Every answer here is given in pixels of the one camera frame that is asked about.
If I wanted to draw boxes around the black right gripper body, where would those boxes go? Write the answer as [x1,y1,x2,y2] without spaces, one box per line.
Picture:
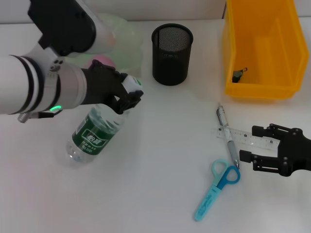
[276,127,311,177]

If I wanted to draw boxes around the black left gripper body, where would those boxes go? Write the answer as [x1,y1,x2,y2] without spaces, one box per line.
[81,59,125,106]

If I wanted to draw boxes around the pink peach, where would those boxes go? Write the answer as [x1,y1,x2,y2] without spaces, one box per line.
[86,54,116,71]

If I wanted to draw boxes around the clear green-label water bottle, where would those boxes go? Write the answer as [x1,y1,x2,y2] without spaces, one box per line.
[66,75,142,168]

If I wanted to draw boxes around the blue sheathed scissors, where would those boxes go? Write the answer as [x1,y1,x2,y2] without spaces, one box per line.
[194,159,241,222]

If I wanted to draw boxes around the transparent plastic ruler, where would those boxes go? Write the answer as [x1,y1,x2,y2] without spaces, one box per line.
[217,127,280,151]

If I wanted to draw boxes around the green glass fruit plate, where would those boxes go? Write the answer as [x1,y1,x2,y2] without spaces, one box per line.
[65,13,144,81]

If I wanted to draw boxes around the silver ballpoint pen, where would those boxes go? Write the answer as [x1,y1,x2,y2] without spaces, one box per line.
[217,102,242,170]

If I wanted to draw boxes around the black mesh pen holder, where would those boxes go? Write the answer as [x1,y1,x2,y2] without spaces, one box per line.
[151,23,194,86]

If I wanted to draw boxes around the yellow plastic bin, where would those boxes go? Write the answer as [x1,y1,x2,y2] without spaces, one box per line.
[223,0,310,101]

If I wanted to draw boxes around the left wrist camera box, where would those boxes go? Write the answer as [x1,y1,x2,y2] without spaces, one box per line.
[27,0,116,58]

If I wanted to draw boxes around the left gripper cable with plug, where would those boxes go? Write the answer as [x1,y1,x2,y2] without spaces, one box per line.
[17,110,63,123]

